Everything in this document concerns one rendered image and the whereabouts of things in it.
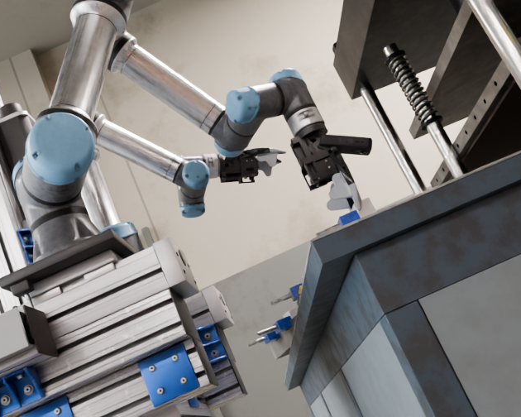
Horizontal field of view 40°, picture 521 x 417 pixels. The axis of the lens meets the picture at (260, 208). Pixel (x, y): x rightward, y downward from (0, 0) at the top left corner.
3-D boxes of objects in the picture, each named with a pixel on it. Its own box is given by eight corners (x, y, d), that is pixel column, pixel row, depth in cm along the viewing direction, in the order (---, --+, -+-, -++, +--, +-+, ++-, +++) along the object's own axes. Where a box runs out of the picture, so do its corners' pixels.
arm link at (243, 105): (228, 140, 160) (270, 131, 165) (246, 112, 151) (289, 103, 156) (215, 110, 162) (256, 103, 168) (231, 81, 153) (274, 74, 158)
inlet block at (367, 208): (323, 243, 149) (312, 220, 151) (322, 250, 154) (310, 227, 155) (380, 218, 150) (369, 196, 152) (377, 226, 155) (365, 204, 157)
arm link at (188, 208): (182, 206, 207) (177, 171, 211) (179, 221, 217) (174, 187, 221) (209, 203, 209) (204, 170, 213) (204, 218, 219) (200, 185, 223)
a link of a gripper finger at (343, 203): (334, 227, 159) (317, 189, 159) (359, 218, 159) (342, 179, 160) (336, 227, 156) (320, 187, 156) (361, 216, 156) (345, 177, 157)
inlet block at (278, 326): (265, 341, 186) (255, 322, 187) (259, 346, 190) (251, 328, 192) (308, 324, 191) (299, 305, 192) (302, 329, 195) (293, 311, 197)
